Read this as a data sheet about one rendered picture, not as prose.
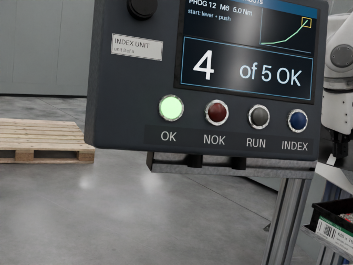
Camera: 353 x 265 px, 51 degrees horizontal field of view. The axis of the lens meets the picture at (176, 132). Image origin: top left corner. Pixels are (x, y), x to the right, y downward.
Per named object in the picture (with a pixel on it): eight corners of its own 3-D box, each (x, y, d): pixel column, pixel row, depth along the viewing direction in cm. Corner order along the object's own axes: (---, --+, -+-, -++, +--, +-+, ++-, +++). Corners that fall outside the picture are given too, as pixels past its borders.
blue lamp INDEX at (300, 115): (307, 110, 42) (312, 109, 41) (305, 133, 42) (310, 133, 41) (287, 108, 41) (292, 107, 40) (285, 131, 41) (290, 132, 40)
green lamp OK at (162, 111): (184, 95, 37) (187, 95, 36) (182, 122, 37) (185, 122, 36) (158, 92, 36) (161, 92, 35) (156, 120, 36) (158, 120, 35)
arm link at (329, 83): (372, 73, 81) (371, 87, 82) (343, 69, 89) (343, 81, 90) (340, 80, 79) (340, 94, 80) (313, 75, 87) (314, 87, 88)
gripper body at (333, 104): (372, 83, 81) (370, 131, 84) (339, 77, 90) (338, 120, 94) (343, 90, 79) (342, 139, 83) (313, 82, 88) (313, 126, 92)
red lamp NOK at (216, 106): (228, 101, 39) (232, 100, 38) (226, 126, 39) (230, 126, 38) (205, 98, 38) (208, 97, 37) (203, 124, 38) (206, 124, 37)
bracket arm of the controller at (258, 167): (300, 172, 55) (304, 152, 54) (313, 179, 52) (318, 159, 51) (145, 164, 47) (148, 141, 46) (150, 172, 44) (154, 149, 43)
